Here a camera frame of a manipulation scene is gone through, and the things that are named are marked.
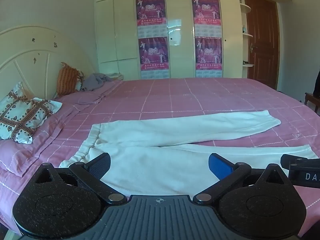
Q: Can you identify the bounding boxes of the white brown patterned pillow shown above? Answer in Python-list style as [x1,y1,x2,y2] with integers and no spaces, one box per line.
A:
[0,81,63,144]

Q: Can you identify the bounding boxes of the purple wall poster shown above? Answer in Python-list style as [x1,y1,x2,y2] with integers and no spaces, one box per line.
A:
[136,0,167,38]
[138,37,171,79]
[191,0,223,38]
[195,37,223,78]

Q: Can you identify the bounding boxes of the white corner shelf unit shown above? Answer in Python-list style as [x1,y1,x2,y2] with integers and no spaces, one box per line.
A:
[239,0,254,68]

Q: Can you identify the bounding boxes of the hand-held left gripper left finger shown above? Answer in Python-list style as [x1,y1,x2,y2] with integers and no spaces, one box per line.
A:
[34,152,128,205]

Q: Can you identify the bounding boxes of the white wooden headboard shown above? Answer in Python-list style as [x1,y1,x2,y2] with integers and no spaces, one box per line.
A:
[0,25,95,101]

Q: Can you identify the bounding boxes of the orange striped pillow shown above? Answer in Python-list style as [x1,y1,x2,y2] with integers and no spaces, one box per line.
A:
[56,62,84,97]

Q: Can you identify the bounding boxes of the grey crumpled cloth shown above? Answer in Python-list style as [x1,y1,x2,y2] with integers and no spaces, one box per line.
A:
[80,73,113,92]

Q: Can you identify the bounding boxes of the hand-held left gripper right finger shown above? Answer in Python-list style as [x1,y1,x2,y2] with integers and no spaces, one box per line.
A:
[192,152,288,205]

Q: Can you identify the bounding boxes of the bed with pink checked sheet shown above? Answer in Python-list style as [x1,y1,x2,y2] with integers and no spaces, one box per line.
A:
[0,77,320,240]

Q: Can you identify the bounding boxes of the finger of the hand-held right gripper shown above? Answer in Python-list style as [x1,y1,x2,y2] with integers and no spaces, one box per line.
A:
[280,154,320,166]
[289,164,320,173]

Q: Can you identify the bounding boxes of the brown wooden door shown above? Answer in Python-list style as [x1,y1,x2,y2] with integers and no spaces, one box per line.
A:
[244,0,280,90]

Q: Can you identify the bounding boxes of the wooden chair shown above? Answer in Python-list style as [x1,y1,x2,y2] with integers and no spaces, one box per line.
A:
[304,92,320,116]

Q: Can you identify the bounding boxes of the white wardrobe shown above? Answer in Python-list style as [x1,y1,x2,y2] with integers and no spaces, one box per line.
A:
[94,0,244,82]

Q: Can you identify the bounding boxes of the white pants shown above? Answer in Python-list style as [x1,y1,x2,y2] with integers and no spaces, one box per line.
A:
[59,109,320,197]

